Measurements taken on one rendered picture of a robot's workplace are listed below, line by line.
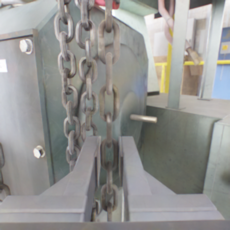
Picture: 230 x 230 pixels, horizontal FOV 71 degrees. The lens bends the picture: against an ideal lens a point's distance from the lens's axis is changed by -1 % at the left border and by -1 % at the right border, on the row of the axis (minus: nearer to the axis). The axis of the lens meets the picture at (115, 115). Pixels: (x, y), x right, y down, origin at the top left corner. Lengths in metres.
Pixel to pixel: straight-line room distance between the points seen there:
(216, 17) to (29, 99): 0.88
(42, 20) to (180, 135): 0.54
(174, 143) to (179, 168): 0.10
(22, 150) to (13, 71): 0.12
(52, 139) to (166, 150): 0.52
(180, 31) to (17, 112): 0.53
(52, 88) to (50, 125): 0.05
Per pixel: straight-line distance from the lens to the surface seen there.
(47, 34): 0.23
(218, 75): 3.21
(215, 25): 0.96
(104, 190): 0.17
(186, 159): 0.65
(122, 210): 0.89
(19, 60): 0.25
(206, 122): 0.59
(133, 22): 1.01
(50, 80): 0.23
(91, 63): 0.18
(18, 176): 0.34
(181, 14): 0.64
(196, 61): 0.66
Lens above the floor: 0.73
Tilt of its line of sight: 15 degrees down
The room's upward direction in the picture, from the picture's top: straight up
